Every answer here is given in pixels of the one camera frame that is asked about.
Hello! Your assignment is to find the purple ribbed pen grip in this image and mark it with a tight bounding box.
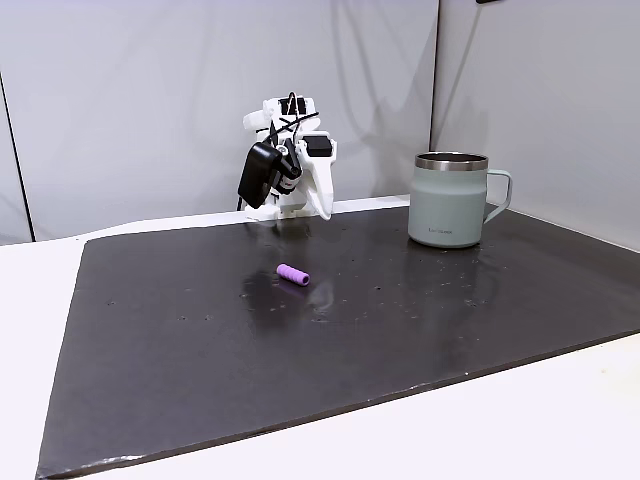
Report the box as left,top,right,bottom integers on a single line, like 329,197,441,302
276,263,312,288

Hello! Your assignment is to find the pale green steel mug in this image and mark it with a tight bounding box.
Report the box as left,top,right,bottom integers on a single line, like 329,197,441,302
407,152,514,249

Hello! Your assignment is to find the black table mat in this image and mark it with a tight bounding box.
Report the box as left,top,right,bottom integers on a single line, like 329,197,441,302
35,203,640,480

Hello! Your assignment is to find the black cable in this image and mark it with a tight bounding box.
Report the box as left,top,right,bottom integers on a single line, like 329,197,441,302
255,91,321,149

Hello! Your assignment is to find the black oval camera box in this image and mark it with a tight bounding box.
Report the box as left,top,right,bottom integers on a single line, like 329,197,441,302
236,141,282,210

